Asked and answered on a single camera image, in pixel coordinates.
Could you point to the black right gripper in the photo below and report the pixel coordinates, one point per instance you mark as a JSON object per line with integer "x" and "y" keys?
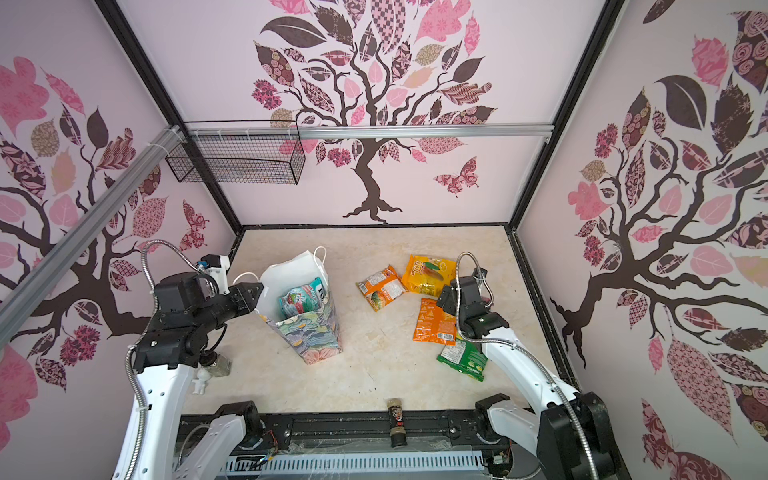
{"x": 449, "y": 304}

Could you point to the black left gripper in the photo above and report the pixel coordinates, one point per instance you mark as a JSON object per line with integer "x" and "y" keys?
{"x": 240, "y": 292}

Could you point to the orange chips bag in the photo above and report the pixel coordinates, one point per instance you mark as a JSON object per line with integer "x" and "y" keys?
{"x": 434, "y": 325}

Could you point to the floral paper bag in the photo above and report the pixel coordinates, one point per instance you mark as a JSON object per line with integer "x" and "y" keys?
{"x": 314, "y": 336}

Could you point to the green white snack bag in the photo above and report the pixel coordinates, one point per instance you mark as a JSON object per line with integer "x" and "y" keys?
{"x": 464, "y": 357}

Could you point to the teal snack bag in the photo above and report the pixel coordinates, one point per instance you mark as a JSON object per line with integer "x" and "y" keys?
{"x": 303, "y": 299}

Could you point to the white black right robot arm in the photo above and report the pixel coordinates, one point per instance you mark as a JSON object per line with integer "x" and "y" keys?
{"x": 594, "y": 414}

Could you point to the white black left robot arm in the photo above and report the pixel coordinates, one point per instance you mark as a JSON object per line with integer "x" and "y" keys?
{"x": 161, "y": 368}

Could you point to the yellow orange snack bag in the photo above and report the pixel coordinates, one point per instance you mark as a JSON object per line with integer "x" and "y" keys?
{"x": 428, "y": 275}

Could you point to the orange snack bag with label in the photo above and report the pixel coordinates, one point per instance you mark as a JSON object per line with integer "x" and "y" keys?
{"x": 382, "y": 288}

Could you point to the left metal flexible conduit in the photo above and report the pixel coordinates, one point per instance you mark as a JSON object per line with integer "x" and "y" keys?
{"x": 140, "y": 399}

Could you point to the small brown black bottle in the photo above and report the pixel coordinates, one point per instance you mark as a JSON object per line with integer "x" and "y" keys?
{"x": 397, "y": 433}

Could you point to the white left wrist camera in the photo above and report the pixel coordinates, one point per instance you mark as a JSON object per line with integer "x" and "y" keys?
{"x": 216, "y": 267}

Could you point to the black wire basket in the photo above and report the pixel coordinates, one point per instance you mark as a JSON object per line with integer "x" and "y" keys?
{"x": 247, "y": 152}

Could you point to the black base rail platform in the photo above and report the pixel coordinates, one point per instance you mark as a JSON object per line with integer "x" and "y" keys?
{"x": 363, "y": 432}

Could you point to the aluminium rail back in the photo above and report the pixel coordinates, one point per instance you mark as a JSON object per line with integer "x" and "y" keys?
{"x": 377, "y": 132}

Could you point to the aluminium rail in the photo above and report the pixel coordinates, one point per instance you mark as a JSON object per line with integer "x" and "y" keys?
{"x": 18, "y": 307}
{"x": 377, "y": 132}

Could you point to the white slotted cable duct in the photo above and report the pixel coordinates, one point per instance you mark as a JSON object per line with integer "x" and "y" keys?
{"x": 353, "y": 463}

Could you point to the aluminium rail left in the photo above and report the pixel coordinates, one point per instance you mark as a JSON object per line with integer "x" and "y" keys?
{"x": 18, "y": 307}

